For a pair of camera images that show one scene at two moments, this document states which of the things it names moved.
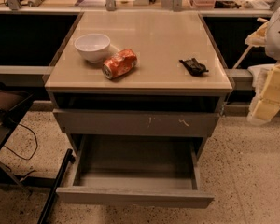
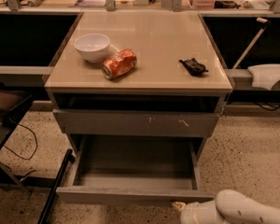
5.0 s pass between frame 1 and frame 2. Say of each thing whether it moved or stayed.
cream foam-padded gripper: moved
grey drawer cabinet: stayed
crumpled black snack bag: stayed
